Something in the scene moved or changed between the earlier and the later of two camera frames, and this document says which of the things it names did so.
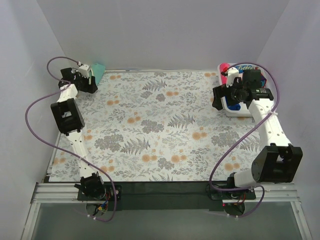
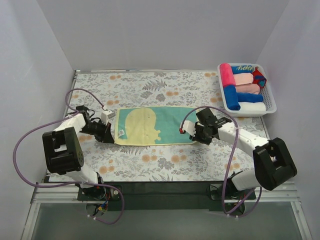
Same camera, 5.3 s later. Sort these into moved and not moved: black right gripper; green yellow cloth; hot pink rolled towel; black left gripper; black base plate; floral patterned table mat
Moved: black left gripper; black right gripper; green yellow cloth
Not moved: black base plate; floral patterned table mat; hot pink rolled towel
